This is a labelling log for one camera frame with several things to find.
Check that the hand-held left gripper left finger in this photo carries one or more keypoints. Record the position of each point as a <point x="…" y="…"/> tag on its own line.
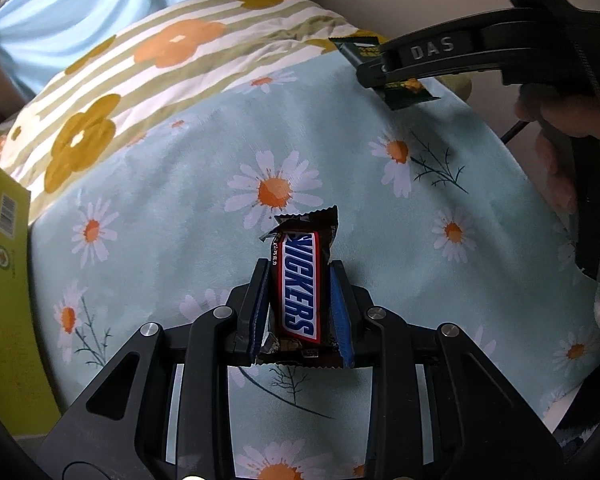
<point x="260" y="310"/>

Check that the person's right hand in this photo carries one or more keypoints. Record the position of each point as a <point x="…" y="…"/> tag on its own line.
<point x="555" y="120"/>

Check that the dark cloth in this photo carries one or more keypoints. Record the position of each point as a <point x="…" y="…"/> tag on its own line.
<point x="587" y="405"/>

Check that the brown chocolate bar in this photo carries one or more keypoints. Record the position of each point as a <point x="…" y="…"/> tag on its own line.
<point x="297" y="285"/>

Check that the light blue sheer curtain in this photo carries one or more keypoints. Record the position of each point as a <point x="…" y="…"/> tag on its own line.
<point x="90" y="15"/>

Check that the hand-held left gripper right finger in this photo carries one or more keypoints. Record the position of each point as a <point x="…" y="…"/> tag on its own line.
<point x="340" y="310"/>

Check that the dark green snack packet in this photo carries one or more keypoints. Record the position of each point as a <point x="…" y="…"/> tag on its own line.
<point x="410" y="94"/>

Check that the light blue daisy blanket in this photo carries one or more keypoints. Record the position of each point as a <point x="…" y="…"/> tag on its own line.
<point x="180" y="185"/>

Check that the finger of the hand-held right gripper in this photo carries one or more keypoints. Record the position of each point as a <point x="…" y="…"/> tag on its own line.
<point x="385" y="67"/>

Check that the striped flower pillow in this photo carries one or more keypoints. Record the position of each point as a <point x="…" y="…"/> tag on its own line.
<point x="180" y="45"/>

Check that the yellow-green cardboard box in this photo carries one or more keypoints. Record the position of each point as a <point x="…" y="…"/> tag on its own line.
<point x="5" y="285"/>

